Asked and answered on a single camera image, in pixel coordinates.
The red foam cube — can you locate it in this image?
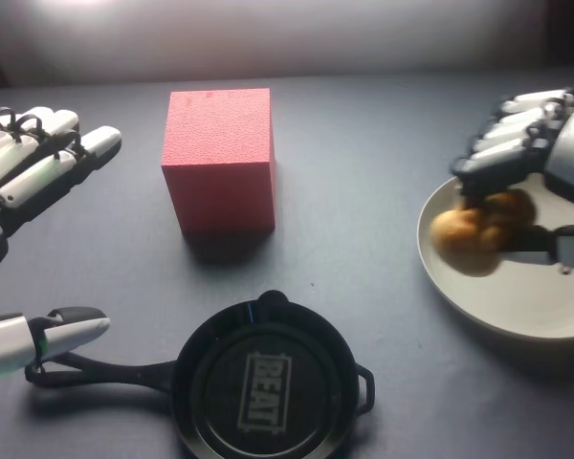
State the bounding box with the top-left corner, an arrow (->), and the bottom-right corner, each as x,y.
161,87 -> 276,235

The golden brown bread roll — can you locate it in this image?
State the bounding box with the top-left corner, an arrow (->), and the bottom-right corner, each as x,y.
430,188 -> 537,277

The white round plate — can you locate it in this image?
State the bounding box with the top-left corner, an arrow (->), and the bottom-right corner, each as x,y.
416,174 -> 574,340

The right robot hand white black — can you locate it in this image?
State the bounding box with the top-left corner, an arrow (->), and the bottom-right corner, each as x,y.
449,74 -> 574,276

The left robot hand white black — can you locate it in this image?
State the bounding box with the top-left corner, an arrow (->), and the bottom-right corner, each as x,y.
0,103 -> 123,382

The black cast iron skillet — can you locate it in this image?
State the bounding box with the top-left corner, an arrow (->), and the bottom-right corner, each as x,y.
24,290 -> 377,459

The grey table cloth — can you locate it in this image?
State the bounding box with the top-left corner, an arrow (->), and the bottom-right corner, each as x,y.
0,71 -> 574,459

